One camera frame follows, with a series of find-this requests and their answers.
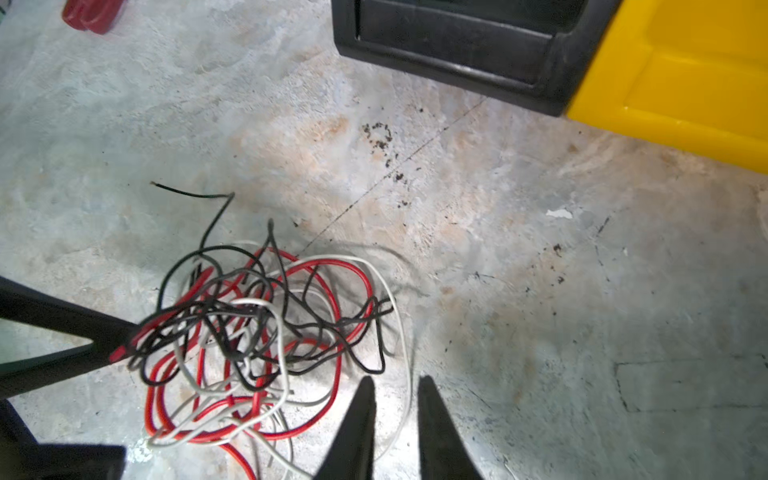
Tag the yellow storage bin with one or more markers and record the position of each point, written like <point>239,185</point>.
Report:
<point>687,74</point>

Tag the black storage bin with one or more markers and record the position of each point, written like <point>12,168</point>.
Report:
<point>530,53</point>

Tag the red handled scissors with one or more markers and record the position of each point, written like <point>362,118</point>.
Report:
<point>96,16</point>

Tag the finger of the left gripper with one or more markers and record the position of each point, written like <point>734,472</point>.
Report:
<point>23,457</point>
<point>107,335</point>

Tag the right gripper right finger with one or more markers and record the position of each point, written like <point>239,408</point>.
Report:
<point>441,450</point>

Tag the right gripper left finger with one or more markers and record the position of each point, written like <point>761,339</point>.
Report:
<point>351,455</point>

